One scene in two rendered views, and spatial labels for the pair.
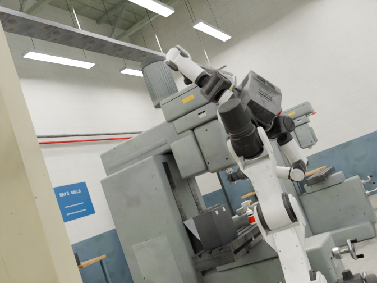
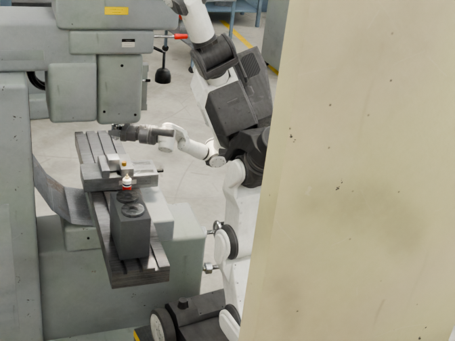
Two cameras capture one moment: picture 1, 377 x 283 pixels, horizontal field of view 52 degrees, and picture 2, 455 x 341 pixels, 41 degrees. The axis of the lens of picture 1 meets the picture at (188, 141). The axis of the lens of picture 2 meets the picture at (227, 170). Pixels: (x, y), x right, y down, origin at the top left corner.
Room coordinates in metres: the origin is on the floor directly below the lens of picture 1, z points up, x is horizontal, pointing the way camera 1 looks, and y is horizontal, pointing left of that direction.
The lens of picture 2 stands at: (0.60, 1.32, 2.44)
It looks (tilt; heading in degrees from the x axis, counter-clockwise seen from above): 29 degrees down; 310
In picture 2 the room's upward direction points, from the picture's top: 7 degrees clockwise
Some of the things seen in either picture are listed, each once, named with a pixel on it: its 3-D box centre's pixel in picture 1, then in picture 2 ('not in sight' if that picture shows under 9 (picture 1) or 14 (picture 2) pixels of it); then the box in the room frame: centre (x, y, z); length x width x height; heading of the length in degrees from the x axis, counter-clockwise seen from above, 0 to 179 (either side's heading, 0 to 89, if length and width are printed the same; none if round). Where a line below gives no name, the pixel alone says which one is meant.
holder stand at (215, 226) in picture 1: (215, 225); (129, 222); (2.19, 0.02, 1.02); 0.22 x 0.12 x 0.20; 154
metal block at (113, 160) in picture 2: (247, 205); (112, 162); (2.62, -0.22, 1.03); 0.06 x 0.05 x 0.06; 152
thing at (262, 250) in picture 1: (257, 245); (115, 215); (2.55, -0.18, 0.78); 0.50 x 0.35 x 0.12; 62
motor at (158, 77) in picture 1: (160, 82); not in sight; (2.67, 0.04, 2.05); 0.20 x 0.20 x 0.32
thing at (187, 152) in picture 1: (194, 155); (70, 82); (2.64, -0.01, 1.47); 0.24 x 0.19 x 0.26; 152
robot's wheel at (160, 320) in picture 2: not in sight; (162, 330); (2.04, -0.06, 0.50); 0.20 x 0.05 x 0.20; 162
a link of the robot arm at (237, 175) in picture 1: (240, 174); (136, 133); (2.48, -0.24, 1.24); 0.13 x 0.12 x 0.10; 128
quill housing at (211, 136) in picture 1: (218, 145); (116, 82); (2.55, -0.18, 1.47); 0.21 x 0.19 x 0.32; 152
